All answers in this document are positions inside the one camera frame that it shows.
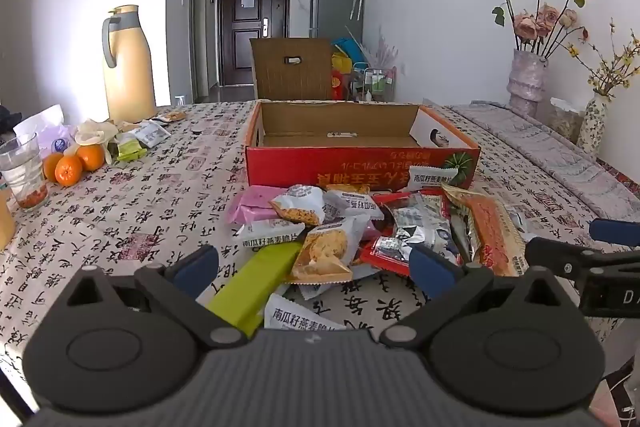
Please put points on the dark brown door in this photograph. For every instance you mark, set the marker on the dark brown door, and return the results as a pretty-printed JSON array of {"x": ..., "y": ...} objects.
[{"x": 252, "y": 22}]

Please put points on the pink ribbed vase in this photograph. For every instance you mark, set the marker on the pink ribbed vase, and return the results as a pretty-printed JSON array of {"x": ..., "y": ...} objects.
[{"x": 526, "y": 82}]

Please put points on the red snack packet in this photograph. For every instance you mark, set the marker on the red snack packet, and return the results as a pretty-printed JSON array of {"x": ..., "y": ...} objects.
[
  {"x": 392, "y": 198},
  {"x": 385, "y": 253}
]

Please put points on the dried rose bouquet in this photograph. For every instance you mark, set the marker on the dried rose bouquet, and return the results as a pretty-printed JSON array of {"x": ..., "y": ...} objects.
[{"x": 542, "y": 14}]

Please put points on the white plastic bag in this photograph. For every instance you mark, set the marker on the white plastic bag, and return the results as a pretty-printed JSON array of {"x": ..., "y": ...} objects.
[{"x": 42, "y": 129}]

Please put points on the wooden chair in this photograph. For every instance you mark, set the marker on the wooden chair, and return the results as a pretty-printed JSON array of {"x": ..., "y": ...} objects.
[{"x": 292, "y": 77}]

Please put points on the pink snack packet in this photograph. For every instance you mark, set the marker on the pink snack packet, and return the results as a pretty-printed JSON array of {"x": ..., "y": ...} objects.
[{"x": 250, "y": 204}]

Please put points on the yellow bag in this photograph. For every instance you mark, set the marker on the yellow bag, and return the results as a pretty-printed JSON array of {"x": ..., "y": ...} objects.
[{"x": 341, "y": 62}]

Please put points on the cream crumpled paper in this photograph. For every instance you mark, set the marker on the cream crumpled paper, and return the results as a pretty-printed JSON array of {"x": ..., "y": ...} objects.
[{"x": 95, "y": 132}]

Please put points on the red cardboard box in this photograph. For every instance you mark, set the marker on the red cardboard box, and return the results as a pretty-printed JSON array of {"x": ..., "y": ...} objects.
[{"x": 325, "y": 164}]

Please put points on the glass cup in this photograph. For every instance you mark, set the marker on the glass cup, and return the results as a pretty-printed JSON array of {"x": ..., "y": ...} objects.
[{"x": 22, "y": 172}]

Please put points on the grey folded quilt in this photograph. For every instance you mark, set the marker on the grey folded quilt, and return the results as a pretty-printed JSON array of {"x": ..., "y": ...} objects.
[{"x": 540, "y": 142}]

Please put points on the white grey snack packet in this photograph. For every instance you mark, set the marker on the white grey snack packet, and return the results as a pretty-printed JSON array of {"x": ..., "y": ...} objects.
[{"x": 151, "y": 134}]

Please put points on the white round crisp packet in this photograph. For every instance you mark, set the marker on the white round crisp packet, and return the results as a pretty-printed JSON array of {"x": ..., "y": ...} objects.
[{"x": 300, "y": 205}]

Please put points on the yellow flower branches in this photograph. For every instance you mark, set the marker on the yellow flower branches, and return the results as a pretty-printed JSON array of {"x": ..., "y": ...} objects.
[{"x": 620, "y": 62}]

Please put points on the yellow container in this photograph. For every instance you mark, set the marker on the yellow container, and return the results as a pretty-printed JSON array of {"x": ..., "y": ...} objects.
[{"x": 6, "y": 222}]

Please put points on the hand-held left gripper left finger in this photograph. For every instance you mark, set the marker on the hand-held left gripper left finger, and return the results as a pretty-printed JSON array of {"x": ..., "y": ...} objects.
[{"x": 192, "y": 269}]

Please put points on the silver snack packet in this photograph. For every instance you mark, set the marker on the silver snack packet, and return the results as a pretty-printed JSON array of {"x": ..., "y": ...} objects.
[{"x": 425, "y": 227}]

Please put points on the dried lavender bunch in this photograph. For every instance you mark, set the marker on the dried lavender bunch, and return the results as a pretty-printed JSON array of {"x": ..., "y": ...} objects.
[{"x": 386, "y": 49}]

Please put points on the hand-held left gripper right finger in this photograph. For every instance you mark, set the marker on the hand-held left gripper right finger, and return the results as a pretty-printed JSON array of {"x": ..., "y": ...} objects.
[{"x": 432, "y": 269}]

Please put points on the yellow thermos jug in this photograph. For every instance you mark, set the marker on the yellow thermos jug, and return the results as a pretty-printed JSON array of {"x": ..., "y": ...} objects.
[{"x": 127, "y": 72}]

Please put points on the small patterned vase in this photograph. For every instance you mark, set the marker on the small patterned vase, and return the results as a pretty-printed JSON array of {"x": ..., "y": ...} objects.
[{"x": 593, "y": 124}]

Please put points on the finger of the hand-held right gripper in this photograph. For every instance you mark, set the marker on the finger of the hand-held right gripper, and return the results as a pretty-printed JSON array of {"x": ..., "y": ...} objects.
[
  {"x": 560, "y": 257},
  {"x": 615, "y": 231}
]

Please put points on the golden orange snack packet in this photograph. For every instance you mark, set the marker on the golden orange snack packet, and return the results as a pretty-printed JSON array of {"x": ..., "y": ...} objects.
[{"x": 492, "y": 227}]

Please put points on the clear snack jar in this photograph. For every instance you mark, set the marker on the clear snack jar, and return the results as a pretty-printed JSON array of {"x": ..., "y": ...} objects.
[{"x": 565, "y": 119}]

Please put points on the orange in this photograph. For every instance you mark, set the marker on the orange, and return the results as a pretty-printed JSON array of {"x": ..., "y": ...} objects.
[
  {"x": 51, "y": 165},
  {"x": 69, "y": 170},
  {"x": 91, "y": 157}
]

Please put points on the small green snack packet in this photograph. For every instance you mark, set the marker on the small green snack packet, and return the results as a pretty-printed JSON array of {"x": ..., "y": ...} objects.
[{"x": 131, "y": 151}]

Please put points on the orange cake packet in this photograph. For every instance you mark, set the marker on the orange cake packet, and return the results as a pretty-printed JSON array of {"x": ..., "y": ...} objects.
[{"x": 175, "y": 115}]

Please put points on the green snack bar packet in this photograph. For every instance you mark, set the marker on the green snack bar packet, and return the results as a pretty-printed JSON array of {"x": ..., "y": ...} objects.
[{"x": 250, "y": 287}]

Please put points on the grey-white cookie packet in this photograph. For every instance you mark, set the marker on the grey-white cookie packet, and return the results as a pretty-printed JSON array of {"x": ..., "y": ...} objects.
[{"x": 320, "y": 252}]

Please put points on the red gift box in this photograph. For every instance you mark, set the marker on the red gift box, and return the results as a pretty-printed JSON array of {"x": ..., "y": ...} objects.
[{"x": 339, "y": 84}]

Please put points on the blue bag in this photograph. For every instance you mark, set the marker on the blue bag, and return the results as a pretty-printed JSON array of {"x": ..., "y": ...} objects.
[{"x": 347, "y": 47}]

